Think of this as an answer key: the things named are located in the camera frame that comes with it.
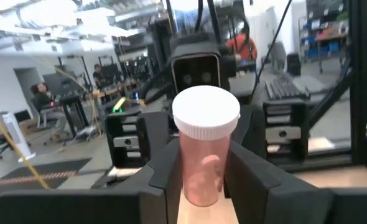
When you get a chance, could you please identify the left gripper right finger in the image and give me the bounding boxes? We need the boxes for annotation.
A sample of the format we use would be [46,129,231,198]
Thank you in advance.
[223,141,333,224]

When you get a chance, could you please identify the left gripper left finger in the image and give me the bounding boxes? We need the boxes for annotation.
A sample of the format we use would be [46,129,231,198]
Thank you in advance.
[93,139,183,224]

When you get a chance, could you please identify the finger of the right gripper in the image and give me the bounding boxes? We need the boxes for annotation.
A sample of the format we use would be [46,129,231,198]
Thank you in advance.
[233,105,264,159]
[139,110,174,164]

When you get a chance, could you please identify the small pink pill bottle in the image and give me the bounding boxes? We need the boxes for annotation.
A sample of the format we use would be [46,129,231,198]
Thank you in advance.
[172,85,241,208]

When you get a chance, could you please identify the black floor bin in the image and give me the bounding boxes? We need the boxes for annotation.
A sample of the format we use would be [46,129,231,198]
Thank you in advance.
[286,52,302,77]

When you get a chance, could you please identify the person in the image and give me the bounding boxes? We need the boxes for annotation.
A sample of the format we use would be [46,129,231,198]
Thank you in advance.
[225,29,258,63]
[92,63,108,90]
[30,82,69,141]

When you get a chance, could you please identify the grey chair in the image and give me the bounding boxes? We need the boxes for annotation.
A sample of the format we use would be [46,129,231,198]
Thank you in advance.
[269,42,287,74]

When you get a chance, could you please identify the black desk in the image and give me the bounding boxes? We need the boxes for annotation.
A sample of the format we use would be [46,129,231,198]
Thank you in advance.
[57,93,91,138]

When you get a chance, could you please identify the shelf with blue bins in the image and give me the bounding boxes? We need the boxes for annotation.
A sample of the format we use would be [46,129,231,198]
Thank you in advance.
[298,0,351,74]

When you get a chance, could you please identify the black mat orange stripes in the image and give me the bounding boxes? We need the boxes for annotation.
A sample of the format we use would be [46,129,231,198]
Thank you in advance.
[0,157,93,189]

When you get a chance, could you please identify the cardboard box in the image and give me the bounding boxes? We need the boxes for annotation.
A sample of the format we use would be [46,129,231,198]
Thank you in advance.
[17,118,40,135]

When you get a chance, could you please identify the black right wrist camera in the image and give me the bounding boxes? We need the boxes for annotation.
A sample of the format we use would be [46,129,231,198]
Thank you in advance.
[170,42,231,94]

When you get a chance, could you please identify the black aluminium table frame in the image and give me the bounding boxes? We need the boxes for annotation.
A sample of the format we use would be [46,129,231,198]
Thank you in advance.
[276,0,367,177]

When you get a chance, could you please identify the yellow cable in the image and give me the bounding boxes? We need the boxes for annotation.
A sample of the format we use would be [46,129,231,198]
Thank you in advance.
[0,102,51,190]

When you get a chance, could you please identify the white pedestal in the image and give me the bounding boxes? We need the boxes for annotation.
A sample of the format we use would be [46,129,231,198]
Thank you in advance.
[1,112,37,162]

